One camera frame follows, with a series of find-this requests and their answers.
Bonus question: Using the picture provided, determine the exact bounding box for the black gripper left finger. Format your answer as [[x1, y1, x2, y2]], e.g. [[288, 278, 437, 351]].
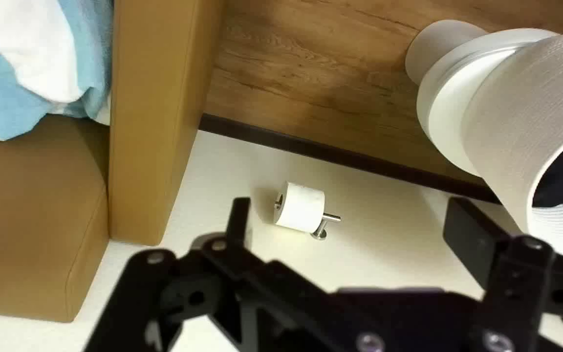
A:
[[85, 196, 337, 352]]

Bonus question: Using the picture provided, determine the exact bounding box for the white toilet paper roll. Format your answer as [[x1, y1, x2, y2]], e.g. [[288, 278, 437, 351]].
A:
[[274, 183, 325, 233]]

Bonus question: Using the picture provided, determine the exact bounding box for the white laundry hamper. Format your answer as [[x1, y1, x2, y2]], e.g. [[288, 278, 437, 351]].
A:
[[405, 20, 563, 237]]

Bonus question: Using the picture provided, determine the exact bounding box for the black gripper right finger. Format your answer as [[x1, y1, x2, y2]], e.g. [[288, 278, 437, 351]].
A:
[[442, 198, 563, 352]]

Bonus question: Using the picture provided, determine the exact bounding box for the blue and white towel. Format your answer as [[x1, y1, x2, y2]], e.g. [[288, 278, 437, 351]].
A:
[[0, 0, 114, 142]]

